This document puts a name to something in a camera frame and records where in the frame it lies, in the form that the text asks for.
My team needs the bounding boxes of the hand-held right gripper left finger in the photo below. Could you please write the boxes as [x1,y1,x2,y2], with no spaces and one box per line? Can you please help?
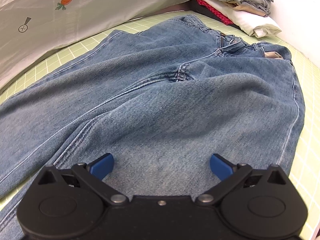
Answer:
[37,153,129,207]

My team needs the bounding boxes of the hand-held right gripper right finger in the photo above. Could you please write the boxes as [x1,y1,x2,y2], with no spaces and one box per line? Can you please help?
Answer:
[195,154,288,207]

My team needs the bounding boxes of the blue denim jeans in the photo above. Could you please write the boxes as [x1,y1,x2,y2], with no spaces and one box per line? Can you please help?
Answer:
[0,15,306,240]

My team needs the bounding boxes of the green grid mat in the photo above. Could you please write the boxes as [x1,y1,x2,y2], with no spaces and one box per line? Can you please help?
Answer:
[0,9,320,240]

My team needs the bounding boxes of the white folded cloth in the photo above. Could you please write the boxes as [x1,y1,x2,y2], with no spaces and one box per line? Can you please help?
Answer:
[191,0,282,38]

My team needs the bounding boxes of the red folded cloth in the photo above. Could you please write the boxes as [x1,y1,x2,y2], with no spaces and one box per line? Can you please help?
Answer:
[194,0,237,26]

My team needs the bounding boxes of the white carrot printed sheet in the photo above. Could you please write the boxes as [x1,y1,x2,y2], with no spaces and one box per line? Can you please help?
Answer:
[0,0,198,90]

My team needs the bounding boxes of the dark folded cloth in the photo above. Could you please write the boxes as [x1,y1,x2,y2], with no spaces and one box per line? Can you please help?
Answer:
[190,0,225,21]

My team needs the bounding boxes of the beige folded cloth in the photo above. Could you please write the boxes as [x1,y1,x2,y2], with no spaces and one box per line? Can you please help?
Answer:
[231,1,271,17]

